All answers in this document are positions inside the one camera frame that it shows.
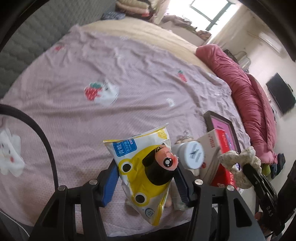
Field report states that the yellow frog snack bag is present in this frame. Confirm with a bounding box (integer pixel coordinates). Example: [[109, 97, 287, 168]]
[[103, 125, 179, 226]]

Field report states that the cream floral scrunchie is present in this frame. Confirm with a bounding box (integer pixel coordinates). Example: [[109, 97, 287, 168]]
[[218, 146, 262, 189]]

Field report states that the red tissue box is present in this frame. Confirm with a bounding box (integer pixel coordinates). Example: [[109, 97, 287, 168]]
[[197, 129, 237, 188]]

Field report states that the white cylindrical jar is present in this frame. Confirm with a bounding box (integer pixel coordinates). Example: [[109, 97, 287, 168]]
[[171, 141, 205, 169]]

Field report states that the dark tray with pink book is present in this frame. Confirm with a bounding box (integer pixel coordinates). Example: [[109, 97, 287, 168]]
[[203, 110, 241, 153]]

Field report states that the purple bed blanket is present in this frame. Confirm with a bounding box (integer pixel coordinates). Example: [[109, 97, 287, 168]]
[[1, 26, 250, 236]]

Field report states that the pink quilted duvet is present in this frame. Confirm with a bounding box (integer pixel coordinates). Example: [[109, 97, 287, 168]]
[[196, 44, 278, 164]]

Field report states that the beige bed sheet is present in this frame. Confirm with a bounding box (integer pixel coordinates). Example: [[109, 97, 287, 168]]
[[82, 17, 213, 74]]

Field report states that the grey quilted headboard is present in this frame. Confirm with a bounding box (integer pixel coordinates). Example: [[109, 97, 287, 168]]
[[0, 0, 115, 96]]

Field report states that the folded clothes pile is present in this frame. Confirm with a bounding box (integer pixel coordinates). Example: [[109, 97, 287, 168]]
[[115, 0, 163, 18]]

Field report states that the wall mounted black television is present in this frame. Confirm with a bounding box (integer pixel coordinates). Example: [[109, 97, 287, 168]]
[[266, 73, 295, 114]]

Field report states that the black cable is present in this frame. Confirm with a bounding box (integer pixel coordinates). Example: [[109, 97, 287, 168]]
[[0, 103, 59, 188]]

